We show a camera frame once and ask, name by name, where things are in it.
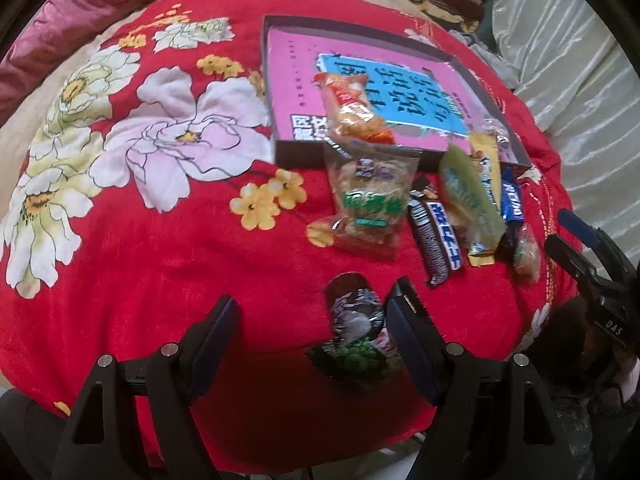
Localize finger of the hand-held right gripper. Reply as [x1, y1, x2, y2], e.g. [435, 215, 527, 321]
[545, 234, 622, 312]
[557, 209, 640, 292]

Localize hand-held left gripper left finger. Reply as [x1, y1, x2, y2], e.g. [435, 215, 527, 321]
[52, 294, 241, 480]

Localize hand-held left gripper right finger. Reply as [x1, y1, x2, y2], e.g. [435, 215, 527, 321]
[384, 275, 566, 480]

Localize small clear snack packet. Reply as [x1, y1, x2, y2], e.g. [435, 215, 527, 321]
[510, 222, 542, 283]

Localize dark green snack packet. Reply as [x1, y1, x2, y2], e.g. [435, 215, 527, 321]
[307, 272, 406, 391]

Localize blue cookie packet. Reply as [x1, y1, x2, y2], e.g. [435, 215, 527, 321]
[500, 164, 526, 226]

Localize dark chocolate bar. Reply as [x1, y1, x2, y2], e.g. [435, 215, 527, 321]
[406, 177, 468, 288]

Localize gold snack packet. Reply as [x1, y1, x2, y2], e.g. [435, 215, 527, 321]
[465, 132, 503, 267]

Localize clear packet with green label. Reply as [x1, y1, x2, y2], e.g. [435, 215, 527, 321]
[307, 142, 421, 261]

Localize shallow box with pink print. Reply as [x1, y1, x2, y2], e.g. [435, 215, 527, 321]
[261, 14, 533, 168]

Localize red floral blanket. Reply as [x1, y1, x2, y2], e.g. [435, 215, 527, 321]
[0, 0, 581, 466]

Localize light green snack packet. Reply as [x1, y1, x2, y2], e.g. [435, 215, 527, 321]
[439, 144, 507, 256]

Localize white curtain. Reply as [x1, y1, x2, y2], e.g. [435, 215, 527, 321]
[487, 0, 640, 261]

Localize pale grey cloth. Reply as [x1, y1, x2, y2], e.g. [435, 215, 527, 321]
[470, 35, 521, 91]

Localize orange snack packet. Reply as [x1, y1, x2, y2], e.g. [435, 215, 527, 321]
[312, 72, 398, 147]

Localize pink quilt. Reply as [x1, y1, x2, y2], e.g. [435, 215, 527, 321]
[0, 0, 201, 126]

